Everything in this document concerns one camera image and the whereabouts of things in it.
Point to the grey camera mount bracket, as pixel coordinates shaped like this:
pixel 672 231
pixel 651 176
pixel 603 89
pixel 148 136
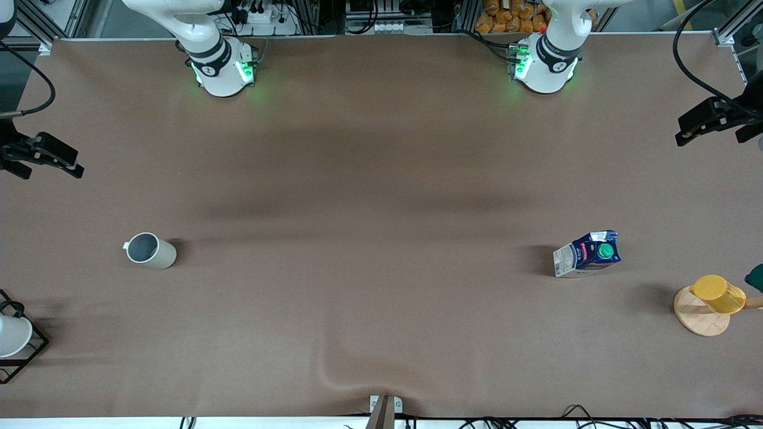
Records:
pixel 384 408

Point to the white power strip with plugs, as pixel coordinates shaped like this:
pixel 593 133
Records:
pixel 265 21

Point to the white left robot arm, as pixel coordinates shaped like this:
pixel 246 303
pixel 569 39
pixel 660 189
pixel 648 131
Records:
pixel 551 65

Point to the dark green cup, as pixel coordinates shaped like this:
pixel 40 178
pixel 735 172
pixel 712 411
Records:
pixel 756 278

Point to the grey ribbed mug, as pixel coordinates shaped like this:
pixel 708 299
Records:
pixel 160 255

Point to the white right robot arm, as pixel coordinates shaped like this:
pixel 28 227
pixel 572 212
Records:
pixel 217 65

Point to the blue milk carton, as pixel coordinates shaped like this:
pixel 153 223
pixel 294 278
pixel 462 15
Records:
pixel 587 259

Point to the long white socket strip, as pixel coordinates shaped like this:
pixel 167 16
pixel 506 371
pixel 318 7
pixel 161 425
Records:
pixel 393 27

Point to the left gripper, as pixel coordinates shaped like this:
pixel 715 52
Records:
pixel 752 98

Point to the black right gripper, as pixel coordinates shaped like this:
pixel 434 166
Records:
pixel 7 148

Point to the bag of orange buns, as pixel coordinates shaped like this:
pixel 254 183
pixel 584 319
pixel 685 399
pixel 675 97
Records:
pixel 506 18

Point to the white cup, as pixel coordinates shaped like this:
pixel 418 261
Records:
pixel 12 336

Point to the yellow cup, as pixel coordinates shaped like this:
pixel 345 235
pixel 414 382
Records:
pixel 721 295

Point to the aluminium frame corner profile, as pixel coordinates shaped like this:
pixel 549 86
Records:
pixel 42 42
pixel 728 33

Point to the brown table cover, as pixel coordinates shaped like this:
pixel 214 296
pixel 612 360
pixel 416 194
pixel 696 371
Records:
pixel 381 179

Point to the round wooden cup stand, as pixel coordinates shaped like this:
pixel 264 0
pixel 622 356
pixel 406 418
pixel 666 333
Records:
pixel 694 316

